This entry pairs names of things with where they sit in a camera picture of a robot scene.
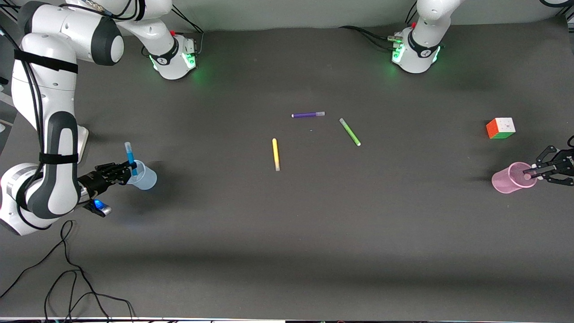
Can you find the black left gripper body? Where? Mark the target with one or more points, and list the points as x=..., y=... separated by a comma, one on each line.
x=557, y=166

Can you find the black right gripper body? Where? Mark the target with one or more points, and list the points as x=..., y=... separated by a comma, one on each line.
x=92, y=181

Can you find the blue marker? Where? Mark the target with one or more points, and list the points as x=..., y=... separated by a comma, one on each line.
x=130, y=154

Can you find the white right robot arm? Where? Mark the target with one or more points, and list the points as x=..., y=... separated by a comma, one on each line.
x=49, y=112

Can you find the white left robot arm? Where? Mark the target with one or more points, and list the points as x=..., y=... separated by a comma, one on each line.
x=419, y=49

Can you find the light blue plastic cup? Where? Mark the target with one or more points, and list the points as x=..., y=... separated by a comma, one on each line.
x=145, y=180

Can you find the pink plastic cup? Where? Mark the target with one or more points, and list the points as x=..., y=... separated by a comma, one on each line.
x=506, y=184

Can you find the white desk stand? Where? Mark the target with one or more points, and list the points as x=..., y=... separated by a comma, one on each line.
x=83, y=143

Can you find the colourful puzzle cube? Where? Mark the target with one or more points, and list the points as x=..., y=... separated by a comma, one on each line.
x=500, y=128

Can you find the yellow marker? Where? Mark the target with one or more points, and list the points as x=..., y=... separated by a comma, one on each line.
x=276, y=154

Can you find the dark grey table mat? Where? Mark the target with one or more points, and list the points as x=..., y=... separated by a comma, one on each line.
x=287, y=246

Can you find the purple marker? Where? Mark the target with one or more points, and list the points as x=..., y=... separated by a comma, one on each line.
x=307, y=115

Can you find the green marker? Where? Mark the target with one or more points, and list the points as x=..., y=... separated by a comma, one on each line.
x=350, y=132

